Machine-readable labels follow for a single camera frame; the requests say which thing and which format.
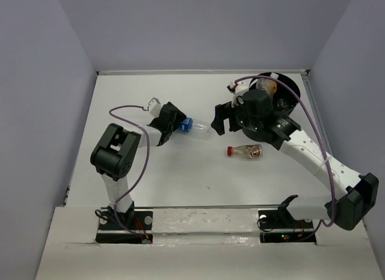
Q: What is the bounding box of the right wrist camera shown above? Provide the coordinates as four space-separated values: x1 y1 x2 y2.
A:
227 81 249 107

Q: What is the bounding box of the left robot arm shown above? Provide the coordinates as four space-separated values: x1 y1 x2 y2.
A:
90 98 187 234

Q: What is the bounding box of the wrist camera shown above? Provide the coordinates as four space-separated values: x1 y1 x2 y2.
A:
147 98 162 118
227 81 249 107

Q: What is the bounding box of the small bottle red cap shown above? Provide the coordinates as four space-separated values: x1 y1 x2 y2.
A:
226 144 263 160

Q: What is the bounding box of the purple cable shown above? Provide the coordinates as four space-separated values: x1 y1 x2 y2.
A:
108 105 154 241
234 75 337 228

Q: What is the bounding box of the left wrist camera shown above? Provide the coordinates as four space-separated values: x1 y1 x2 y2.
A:
147 98 162 118

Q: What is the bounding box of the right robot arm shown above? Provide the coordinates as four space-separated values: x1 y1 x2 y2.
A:
211 89 379 231

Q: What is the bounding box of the clear crushed bottle white cap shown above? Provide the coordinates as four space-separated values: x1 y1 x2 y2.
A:
277 98 291 111

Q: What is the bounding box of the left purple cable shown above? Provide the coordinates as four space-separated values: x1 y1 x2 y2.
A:
108 105 154 241

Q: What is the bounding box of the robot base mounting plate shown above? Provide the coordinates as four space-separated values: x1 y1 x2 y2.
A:
94 207 316 244

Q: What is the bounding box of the black cylindrical bin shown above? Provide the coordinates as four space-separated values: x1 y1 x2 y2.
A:
240 72 301 142

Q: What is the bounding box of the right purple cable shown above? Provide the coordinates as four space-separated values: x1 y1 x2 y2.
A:
234 75 337 228

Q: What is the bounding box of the clear bottle blue label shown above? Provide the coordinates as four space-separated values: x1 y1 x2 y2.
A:
177 117 211 140

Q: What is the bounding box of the clear bottle blue cap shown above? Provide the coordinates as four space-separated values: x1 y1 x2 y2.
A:
256 78 275 92

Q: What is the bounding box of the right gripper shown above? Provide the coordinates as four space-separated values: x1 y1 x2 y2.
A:
211 99 260 134

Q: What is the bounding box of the orange juice bottle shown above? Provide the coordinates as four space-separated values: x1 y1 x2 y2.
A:
260 78 277 99

